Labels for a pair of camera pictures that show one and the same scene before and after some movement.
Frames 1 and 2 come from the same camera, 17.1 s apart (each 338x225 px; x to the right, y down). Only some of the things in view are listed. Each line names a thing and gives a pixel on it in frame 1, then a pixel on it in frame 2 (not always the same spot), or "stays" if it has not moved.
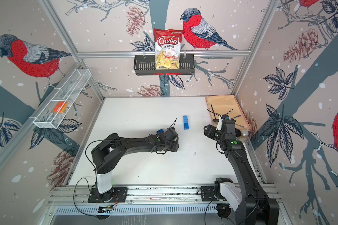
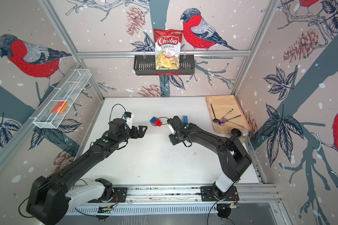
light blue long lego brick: (186, 122) stays
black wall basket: (145, 65) stays
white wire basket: (68, 91) stays
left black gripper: (176, 146) -> (137, 135)
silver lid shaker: (244, 134) stays
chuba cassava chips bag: (167, 44) stays
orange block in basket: (60, 107) stays
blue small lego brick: (160, 131) -> (153, 119)
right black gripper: (210, 130) -> (172, 139)
